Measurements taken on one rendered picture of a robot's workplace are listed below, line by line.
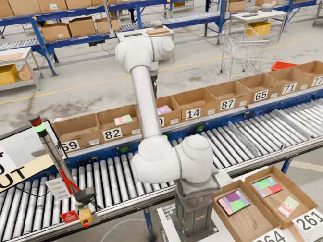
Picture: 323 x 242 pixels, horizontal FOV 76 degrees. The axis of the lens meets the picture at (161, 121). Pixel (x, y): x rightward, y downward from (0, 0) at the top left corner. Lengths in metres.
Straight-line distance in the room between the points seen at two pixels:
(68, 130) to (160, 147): 1.44
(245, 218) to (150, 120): 1.01
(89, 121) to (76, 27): 3.99
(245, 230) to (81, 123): 1.66
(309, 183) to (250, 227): 1.57
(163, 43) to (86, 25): 4.85
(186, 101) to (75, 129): 1.20
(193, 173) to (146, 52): 0.65
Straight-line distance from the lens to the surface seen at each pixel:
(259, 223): 1.68
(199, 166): 0.99
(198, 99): 2.41
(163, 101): 2.23
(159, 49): 1.13
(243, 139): 2.16
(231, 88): 2.59
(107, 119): 2.20
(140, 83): 1.06
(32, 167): 1.42
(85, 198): 1.45
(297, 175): 3.11
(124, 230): 2.47
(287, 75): 3.08
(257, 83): 2.81
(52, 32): 5.99
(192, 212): 1.29
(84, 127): 2.24
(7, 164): 1.39
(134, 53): 1.11
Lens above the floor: 2.20
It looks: 38 degrees down
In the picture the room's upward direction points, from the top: 5 degrees counter-clockwise
